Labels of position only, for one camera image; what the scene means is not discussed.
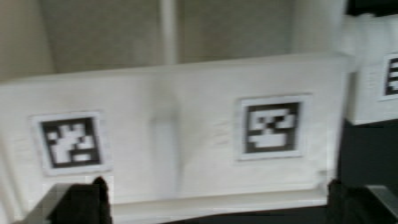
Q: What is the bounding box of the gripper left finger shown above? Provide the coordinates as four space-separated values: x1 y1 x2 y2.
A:
21 177 114 224

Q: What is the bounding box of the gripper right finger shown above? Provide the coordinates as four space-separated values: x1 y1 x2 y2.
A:
325 180 398 224

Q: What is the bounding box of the white cabinet door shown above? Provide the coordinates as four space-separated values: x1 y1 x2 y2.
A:
0 53 350 224
341 14 398 125

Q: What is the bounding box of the white cabinet body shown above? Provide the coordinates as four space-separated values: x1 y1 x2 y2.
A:
0 0 348 82

